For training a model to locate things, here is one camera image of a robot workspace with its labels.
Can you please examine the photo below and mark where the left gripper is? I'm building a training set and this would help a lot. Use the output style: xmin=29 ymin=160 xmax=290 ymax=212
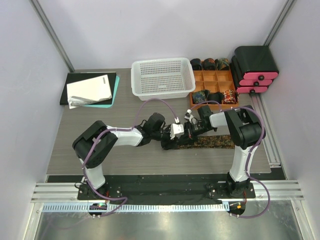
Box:
xmin=151 ymin=124 xmax=179 ymax=150

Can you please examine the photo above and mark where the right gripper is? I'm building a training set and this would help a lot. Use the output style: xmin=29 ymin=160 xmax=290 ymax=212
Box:
xmin=177 ymin=121 xmax=211 ymax=146

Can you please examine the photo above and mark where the black key-pattern tie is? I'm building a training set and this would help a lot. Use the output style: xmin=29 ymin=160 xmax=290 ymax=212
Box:
xmin=177 ymin=135 xmax=235 ymax=150

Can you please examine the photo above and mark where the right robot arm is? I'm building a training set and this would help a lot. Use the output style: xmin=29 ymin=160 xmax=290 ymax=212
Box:
xmin=184 ymin=105 xmax=266 ymax=198

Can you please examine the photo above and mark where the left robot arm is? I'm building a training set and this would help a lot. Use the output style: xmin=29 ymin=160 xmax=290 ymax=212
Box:
xmin=72 ymin=112 xmax=184 ymax=200

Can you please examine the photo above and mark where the rolled blue floral tie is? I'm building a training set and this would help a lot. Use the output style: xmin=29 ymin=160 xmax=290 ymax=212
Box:
xmin=191 ymin=89 xmax=210 ymax=105

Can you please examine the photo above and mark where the rolled plain black tie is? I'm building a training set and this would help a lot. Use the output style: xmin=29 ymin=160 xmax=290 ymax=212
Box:
xmin=207 ymin=92 xmax=224 ymax=104

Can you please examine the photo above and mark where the rolled red patterned tie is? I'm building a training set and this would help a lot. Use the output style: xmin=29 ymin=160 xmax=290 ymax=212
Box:
xmin=221 ymin=89 xmax=238 ymax=105

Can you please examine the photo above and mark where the orange compartment tray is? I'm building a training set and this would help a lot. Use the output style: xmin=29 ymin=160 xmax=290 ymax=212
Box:
xmin=189 ymin=70 xmax=239 ymax=111

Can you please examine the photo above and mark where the white plastic basket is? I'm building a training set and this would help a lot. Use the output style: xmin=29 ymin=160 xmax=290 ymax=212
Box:
xmin=130 ymin=57 xmax=196 ymax=101

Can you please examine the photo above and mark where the teal folder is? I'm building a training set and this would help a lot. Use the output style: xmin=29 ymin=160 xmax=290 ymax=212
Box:
xmin=85 ymin=72 xmax=120 ymax=109

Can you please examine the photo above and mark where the rolled black tie back-left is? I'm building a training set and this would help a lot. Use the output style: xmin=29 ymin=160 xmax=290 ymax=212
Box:
xmin=190 ymin=58 xmax=203 ymax=71

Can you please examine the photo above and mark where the rolled orange-black tie back-middle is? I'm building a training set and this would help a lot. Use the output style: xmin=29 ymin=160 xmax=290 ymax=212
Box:
xmin=202 ymin=58 xmax=216 ymax=71

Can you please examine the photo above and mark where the rolled green tie back-right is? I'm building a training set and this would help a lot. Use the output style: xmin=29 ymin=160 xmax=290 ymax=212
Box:
xmin=215 ymin=58 xmax=230 ymax=71

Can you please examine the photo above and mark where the white notebook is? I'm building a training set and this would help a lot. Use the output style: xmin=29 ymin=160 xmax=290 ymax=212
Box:
xmin=66 ymin=74 xmax=112 ymax=102

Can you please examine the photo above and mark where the black pink drawer unit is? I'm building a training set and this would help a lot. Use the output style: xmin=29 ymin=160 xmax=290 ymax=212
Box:
xmin=229 ymin=45 xmax=279 ymax=94

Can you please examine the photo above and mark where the black folder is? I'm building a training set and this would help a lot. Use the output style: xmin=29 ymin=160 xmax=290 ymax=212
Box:
xmin=59 ymin=72 xmax=117 ymax=106

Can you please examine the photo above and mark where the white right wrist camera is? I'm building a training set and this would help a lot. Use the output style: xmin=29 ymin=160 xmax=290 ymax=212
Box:
xmin=184 ymin=109 xmax=194 ymax=123

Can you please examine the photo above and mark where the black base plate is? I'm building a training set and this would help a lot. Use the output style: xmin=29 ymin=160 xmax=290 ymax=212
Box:
xmin=76 ymin=174 xmax=256 ymax=206

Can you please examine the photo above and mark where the white slotted cable duct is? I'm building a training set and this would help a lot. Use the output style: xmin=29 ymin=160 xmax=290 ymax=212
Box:
xmin=42 ymin=202 xmax=230 ymax=213

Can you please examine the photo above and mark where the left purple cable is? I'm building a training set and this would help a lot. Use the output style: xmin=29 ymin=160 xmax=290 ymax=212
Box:
xmin=81 ymin=98 xmax=180 ymax=230

